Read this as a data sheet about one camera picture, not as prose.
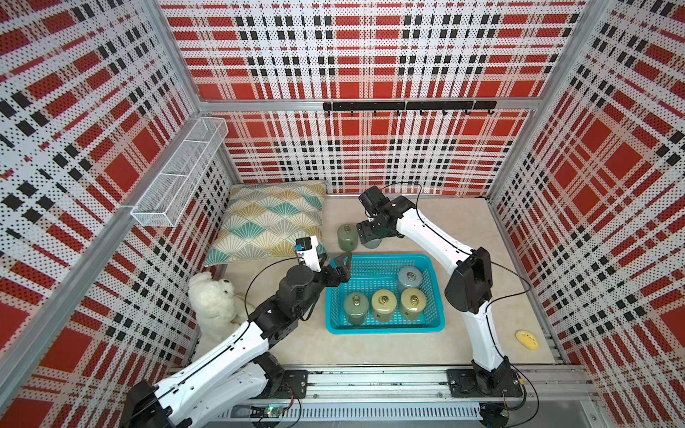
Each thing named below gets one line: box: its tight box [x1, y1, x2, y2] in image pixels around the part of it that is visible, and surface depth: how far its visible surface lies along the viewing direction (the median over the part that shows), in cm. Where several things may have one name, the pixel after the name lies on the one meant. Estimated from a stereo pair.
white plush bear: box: [187, 271, 256, 344], surface depth 72 cm
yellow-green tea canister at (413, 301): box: [400, 288, 427, 321], surface depth 82 cm
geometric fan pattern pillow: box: [204, 181, 327, 267], surface depth 94 cm
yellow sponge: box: [514, 329, 541, 352], surface depth 82 cm
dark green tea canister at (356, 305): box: [343, 292, 370, 326], surface depth 82 cm
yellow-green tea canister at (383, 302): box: [371, 288, 397, 323], surface depth 82 cm
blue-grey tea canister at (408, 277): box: [396, 265, 423, 293], surface depth 88 cm
